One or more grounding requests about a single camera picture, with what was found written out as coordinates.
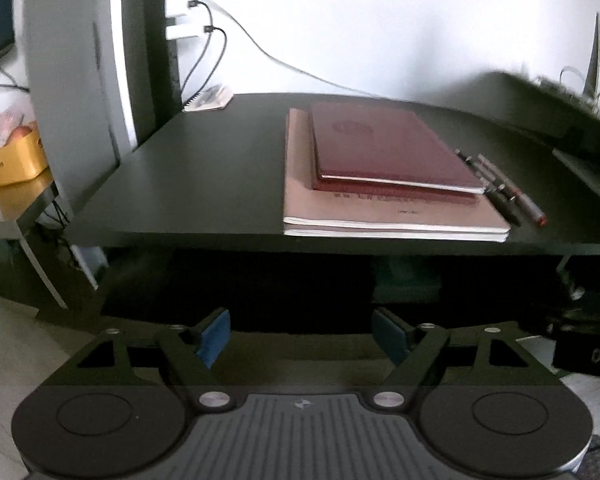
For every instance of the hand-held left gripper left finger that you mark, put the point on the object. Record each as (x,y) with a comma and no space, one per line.
(214,339)

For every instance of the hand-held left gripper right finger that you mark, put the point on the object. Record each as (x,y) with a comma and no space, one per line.
(389,336)

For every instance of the white-edged paper notebook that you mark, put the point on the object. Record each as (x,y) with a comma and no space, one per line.
(380,236)

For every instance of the dark red thin book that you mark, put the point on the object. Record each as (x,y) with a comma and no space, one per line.
(395,196)

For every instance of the black pen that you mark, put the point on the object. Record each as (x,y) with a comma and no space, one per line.
(502,206)

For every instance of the grey pen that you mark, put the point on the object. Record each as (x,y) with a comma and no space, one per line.
(485,172)

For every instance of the red-capped pen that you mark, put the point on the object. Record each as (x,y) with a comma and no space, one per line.
(527,206)

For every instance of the dark red hardcover book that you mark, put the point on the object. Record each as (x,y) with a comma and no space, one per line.
(380,145)

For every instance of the black desk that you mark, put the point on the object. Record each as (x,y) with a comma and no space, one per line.
(205,185)

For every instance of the black box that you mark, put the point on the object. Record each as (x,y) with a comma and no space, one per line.
(585,352)

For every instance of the silver side table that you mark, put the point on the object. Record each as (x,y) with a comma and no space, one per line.
(15,210)

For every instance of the spiral notepad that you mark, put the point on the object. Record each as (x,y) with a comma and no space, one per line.
(209,99)

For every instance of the yellow storage box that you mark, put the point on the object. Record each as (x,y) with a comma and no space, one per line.
(15,165)

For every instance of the dark grey tray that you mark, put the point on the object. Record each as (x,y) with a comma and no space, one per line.
(540,105)

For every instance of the black upright panel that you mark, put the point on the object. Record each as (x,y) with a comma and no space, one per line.
(147,60)

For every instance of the grey upright panel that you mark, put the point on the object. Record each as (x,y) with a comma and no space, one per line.
(65,85)

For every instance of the clear bag of fruit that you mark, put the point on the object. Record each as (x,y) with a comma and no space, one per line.
(10,122)

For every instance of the white power strip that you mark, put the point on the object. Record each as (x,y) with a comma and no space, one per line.
(179,7)

